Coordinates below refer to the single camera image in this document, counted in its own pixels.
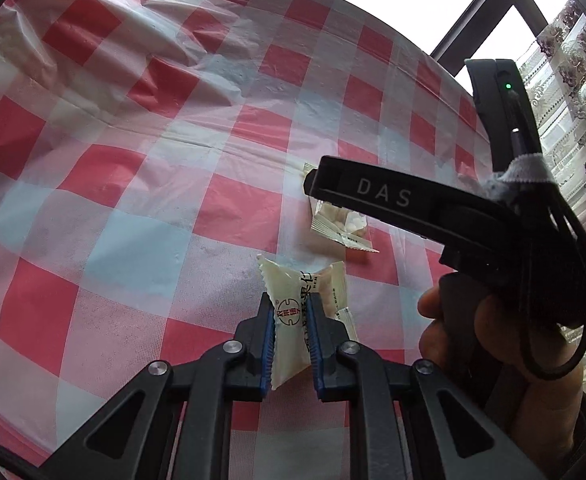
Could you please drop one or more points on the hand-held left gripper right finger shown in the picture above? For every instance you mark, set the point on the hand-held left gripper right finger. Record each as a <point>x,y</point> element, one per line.
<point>315,350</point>

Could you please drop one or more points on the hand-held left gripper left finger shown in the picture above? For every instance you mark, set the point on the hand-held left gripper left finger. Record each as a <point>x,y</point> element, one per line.
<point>269,350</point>

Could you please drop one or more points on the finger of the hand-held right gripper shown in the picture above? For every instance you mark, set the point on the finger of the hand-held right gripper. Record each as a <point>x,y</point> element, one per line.
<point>311,182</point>

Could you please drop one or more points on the white snack packet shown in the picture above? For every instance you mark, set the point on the white snack packet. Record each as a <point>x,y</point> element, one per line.
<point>293,325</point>
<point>338,225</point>

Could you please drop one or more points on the person's right hand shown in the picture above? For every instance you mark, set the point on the person's right hand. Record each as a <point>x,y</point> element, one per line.
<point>523,400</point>

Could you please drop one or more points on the floral lace curtain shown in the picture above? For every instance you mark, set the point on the floral lace curtain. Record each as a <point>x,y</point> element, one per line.
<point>573,110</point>

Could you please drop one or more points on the red white checked tablecloth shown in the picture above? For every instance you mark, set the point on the red white checked tablecloth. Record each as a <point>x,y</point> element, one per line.
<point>123,210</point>

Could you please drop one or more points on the dark window frame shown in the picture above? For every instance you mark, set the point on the dark window frame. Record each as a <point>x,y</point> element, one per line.
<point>473,25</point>

